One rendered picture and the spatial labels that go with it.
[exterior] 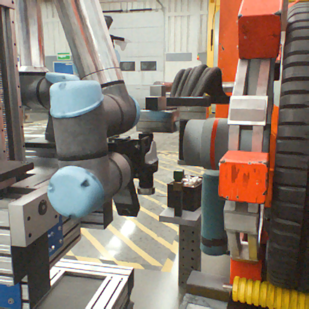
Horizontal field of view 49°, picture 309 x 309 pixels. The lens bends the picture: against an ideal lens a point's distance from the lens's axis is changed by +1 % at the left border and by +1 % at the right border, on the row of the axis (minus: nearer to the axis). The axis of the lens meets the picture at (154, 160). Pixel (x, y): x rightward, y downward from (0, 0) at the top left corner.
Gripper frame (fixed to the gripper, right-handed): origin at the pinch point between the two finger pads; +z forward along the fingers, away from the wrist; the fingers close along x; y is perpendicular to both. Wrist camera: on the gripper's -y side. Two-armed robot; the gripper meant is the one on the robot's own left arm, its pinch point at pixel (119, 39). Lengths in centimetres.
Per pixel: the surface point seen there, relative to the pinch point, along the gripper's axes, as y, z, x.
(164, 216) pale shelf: 73, -24, 48
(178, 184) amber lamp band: 57, -24, 52
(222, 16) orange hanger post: -10, -16, 56
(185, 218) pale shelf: 72, -23, 57
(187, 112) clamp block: 23, -50, 61
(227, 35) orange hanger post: -4, -15, 60
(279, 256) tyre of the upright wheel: 41, -89, 98
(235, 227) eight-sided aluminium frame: 39, -87, 89
